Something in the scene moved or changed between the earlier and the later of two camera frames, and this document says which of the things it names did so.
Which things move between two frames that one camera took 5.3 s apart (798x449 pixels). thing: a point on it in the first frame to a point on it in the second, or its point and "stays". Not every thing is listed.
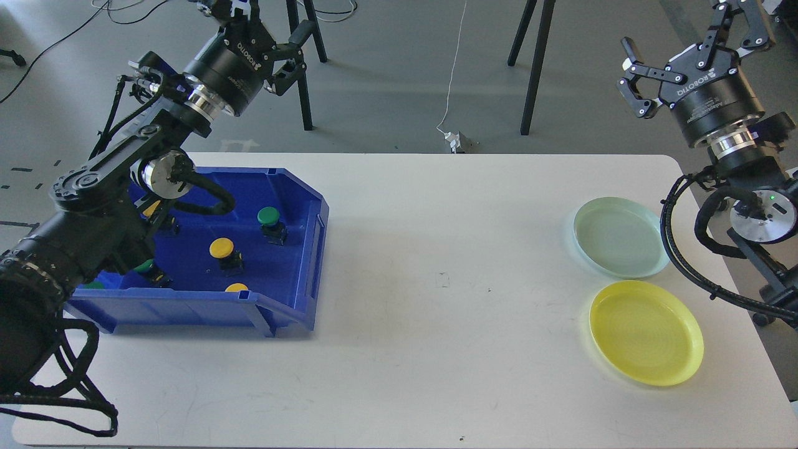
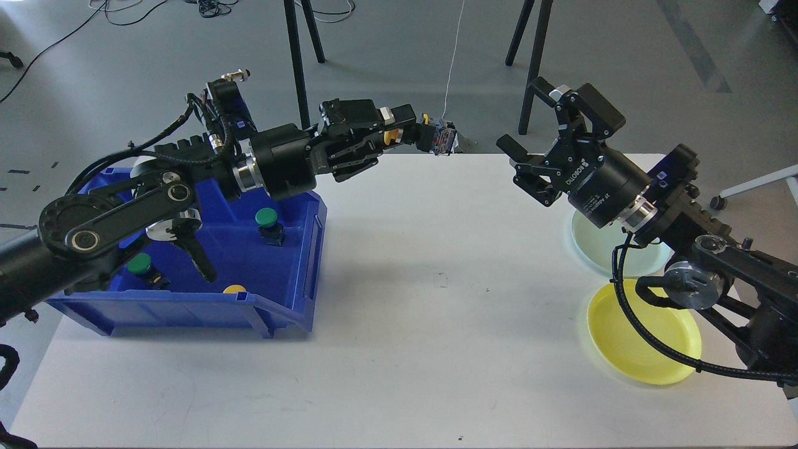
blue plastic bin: (255, 269) stays
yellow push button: (230, 260) to (439, 138)
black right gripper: (712, 98) to (600, 183)
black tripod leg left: (293, 21) stays
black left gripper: (232, 68) to (286, 159)
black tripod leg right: (547, 13) stays
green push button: (158, 277) stays
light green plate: (621, 237) stays
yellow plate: (644, 335) stays
